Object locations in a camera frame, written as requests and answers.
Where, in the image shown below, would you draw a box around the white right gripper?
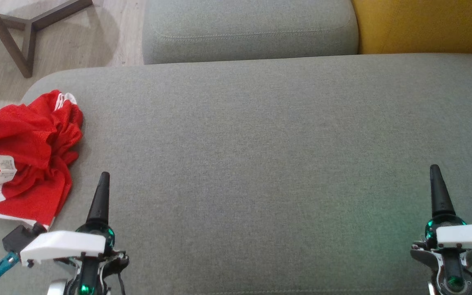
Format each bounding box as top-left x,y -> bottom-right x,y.
411,164 -> 472,267

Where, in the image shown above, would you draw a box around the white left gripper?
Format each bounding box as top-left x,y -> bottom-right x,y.
20,172 -> 129,274

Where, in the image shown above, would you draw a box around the grey sofa back cushion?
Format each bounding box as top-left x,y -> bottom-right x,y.
143,0 -> 359,65

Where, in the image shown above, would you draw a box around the yellow sofa cushion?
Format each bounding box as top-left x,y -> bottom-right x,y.
351,0 -> 472,55

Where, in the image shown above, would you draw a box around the grey fabric sofa seat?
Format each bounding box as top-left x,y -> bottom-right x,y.
0,53 -> 472,295

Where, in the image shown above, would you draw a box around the red shorts white stripes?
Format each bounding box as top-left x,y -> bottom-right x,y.
0,90 -> 84,231

